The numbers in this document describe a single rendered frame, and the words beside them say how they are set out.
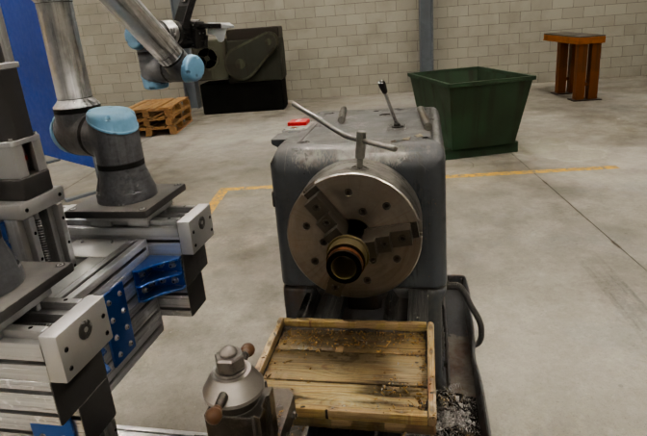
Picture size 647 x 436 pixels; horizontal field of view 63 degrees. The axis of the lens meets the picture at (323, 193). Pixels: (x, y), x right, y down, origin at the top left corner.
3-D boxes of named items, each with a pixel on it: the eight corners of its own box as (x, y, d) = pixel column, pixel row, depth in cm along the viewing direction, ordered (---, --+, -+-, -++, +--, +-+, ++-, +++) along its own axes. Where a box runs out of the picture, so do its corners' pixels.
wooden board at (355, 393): (280, 331, 127) (278, 316, 125) (433, 336, 120) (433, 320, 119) (240, 422, 99) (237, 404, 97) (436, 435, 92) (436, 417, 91)
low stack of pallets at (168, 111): (147, 123, 957) (142, 99, 944) (194, 120, 955) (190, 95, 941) (122, 139, 838) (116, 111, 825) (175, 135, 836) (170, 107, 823)
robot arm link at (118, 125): (116, 167, 128) (104, 113, 124) (82, 164, 135) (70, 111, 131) (154, 156, 138) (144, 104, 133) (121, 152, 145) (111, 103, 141)
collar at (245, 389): (216, 369, 73) (213, 350, 72) (271, 371, 71) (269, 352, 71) (193, 409, 66) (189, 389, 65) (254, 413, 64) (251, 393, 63)
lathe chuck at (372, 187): (294, 272, 138) (297, 156, 128) (415, 288, 134) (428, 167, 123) (285, 290, 130) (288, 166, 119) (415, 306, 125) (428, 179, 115)
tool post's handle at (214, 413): (217, 401, 66) (215, 389, 65) (232, 402, 65) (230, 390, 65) (203, 428, 62) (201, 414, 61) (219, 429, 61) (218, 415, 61)
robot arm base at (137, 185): (85, 206, 134) (76, 168, 131) (117, 188, 148) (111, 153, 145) (139, 206, 131) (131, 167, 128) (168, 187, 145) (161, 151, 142)
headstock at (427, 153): (314, 211, 204) (305, 111, 191) (441, 210, 195) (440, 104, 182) (273, 286, 148) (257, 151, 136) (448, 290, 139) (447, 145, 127)
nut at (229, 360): (221, 359, 70) (218, 337, 69) (250, 361, 69) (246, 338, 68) (210, 379, 66) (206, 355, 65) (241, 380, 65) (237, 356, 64)
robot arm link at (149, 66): (163, 90, 153) (156, 51, 149) (137, 90, 159) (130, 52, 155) (183, 87, 159) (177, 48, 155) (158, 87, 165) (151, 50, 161)
